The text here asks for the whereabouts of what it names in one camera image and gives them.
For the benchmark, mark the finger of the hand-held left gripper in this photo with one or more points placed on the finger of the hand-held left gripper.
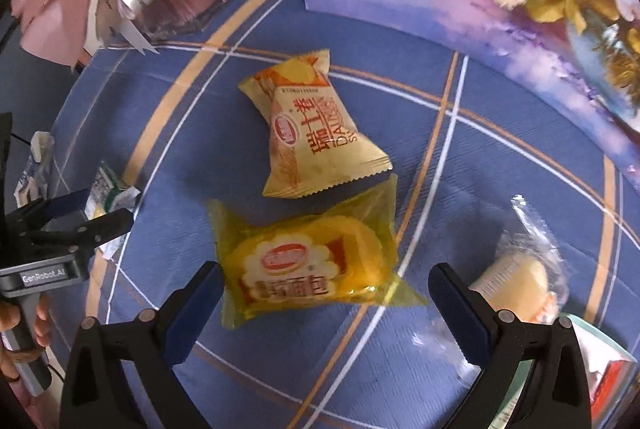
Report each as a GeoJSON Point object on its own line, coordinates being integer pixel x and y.
{"type": "Point", "coordinates": [110, 224]}
{"type": "Point", "coordinates": [67, 204]}

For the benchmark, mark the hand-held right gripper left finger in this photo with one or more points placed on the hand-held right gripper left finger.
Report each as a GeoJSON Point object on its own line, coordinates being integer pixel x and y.
{"type": "Point", "coordinates": [197, 309]}

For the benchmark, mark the cream orange cake packet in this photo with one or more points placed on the cream orange cake packet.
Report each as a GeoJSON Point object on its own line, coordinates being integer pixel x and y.
{"type": "Point", "coordinates": [310, 129]}

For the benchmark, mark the red orange snack packet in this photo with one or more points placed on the red orange snack packet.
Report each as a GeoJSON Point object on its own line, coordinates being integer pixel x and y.
{"type": "Point", "coordinates": [612, 384]}

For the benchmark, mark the clear wrapped bun packet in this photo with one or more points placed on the clear wrapped bun packet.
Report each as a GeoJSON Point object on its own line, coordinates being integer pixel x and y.
{"type": "Point", "coordinates": [520, 279]}

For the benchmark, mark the small white green packet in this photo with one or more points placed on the small white green packet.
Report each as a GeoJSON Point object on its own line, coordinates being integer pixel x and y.
{"type": "Point", "coordinates": [107, 194]}

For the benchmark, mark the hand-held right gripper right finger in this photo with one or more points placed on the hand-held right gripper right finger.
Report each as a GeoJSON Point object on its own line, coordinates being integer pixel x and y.
{"type": "Point", "coordinates": [460, 311]}

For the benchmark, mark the person's left hand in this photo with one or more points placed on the person's left hand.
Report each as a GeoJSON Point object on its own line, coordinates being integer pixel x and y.
{"type": "Point", "coordinates": [7, 316]}

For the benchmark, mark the small white blue packet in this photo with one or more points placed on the small white blue packet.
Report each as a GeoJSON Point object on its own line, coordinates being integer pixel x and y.
{"type": "Point", "coordinates": [35, 169]}

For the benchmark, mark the yellow bread packet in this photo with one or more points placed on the yellow bread packet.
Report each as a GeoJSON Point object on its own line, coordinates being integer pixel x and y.
{"type": "Point", "coordinates": [305, 259]}

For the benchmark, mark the white foam tray green rim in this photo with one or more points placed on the white foam tray green rim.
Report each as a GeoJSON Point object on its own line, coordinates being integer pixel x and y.
{"type": "Point", "coordinates": [600, 344]}

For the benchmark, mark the blue plaid tablecloth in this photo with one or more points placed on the blue plaid tablecloth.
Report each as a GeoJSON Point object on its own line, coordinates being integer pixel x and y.
{"type": "Point", "coordinates": [440, 149]}

